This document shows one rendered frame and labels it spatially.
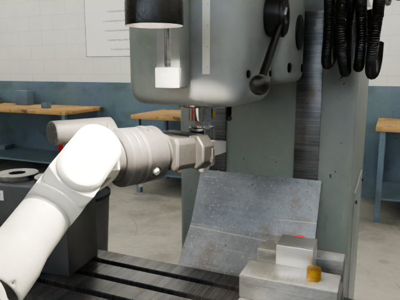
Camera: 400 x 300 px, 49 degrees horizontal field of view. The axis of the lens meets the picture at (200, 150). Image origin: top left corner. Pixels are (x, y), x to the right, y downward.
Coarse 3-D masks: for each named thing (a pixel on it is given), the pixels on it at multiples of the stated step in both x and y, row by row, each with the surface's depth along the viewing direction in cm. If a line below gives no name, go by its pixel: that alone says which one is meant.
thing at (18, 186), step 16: (0, 176) 94; (16, 176) 94; (32, 176) 96; (0, 192) 92; (16, 192) 91; (0, 208) 93; (0, 224) 94; (80, 224) 94; (64, 240) 90; (80, 240) 95; (96, 240) 101; (64, 256) 91; (80, 256) 95; (48, 272) 93; (64, 272) 91
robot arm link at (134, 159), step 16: (48, 128) 62; (64, 128) 60; (80, 128) 62; (112, 128) 65; (128, 128) 66; (128, 144) 62; (144, 144) 64; (128, 160) 62; (144, 160) 63; (112, 176) 62; (128, 176) 63; (144, 176) 65
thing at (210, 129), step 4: (192, 128) 75; (196, 128) 75; (200, 128) 74; (204, 128) 74; (208, 128) 75; (212, 128) 75; (192, 132) 75; (196, 132) 75; (200, 132) 74; (204, 132) 75; (208, 132) 75; (212, 132) 75
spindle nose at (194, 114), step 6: (192, 108) 74; (198, 108) 74; (204, 108) 74; (210, 108) 74; (192, 114) 75; (198, 114) 74; (204, 114) 74; (210, 114) 74; (192, 120) 75; (198, 120) 74; (204, 120) 74; (210, 120) 75
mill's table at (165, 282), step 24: (96, 264) 97; (120, 264) 98; (144, 264) 97; (168, 264) 97; (48, 288) 87; (72, 288) 88; (96, 288) 87; (120, 288) 87; (144, 288) 89; (168, 288) 87; (192, 288) 87; (216, 288) 87
